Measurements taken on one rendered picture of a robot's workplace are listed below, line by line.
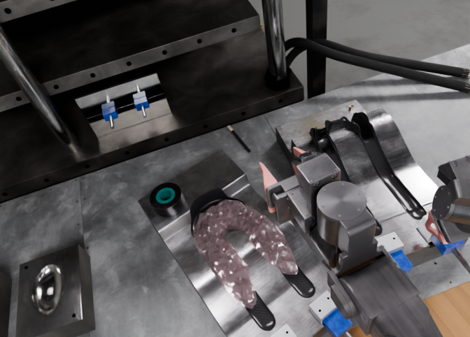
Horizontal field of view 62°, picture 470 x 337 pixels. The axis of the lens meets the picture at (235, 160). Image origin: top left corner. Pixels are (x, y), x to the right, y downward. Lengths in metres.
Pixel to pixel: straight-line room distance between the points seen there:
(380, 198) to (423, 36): 2.22
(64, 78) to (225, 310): 0.83
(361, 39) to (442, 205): 2.41
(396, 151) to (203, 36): 0.67
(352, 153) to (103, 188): 0.73
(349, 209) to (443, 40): 2.68
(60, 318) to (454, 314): 0.85
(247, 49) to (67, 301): 1.10
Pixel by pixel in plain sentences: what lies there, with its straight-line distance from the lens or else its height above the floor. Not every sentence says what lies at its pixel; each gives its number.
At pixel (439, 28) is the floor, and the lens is 3.22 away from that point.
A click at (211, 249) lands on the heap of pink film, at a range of 0.91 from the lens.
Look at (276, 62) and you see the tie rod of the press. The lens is 1.35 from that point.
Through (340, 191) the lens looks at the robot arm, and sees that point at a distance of 0.49.
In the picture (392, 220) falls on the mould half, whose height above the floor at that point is 0.89.
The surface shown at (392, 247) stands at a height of 0.92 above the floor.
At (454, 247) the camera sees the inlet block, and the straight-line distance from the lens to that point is 0.92.
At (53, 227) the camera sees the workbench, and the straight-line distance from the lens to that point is 1.25.
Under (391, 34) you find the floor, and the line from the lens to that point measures 3.11.
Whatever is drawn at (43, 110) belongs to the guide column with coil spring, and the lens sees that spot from 1.33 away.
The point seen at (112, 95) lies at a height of 0.93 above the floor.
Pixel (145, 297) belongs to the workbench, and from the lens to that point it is 1.03.
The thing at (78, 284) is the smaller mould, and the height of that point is 0.87.
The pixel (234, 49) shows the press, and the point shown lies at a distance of 1.64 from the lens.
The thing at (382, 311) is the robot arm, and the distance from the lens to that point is 0.50.
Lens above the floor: 1.69
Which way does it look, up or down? 49 degrees down
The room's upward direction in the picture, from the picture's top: 13 degrees counter-clockwise
